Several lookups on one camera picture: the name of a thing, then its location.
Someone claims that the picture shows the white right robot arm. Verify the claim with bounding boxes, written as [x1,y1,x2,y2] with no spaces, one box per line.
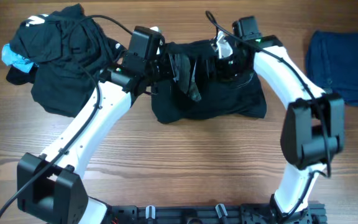
[206,11,345,223]

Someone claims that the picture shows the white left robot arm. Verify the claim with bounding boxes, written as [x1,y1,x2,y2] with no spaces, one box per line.
[17,26,165,223]

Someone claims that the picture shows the folded navy blue garment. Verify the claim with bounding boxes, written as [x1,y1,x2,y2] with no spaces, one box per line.
[305,30,358,106]

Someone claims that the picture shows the dark green clothes pile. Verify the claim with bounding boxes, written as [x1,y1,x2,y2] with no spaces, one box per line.
[6,4,125,117]

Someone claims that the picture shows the black t-shirt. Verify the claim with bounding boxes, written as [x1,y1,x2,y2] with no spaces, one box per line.
[151,40,267,124]

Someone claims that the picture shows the light blue garment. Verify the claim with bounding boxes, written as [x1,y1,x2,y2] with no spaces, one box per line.
[1,44,35,73]

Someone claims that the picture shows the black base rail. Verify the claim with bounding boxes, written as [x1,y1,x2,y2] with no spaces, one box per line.
[107,202,328,224]

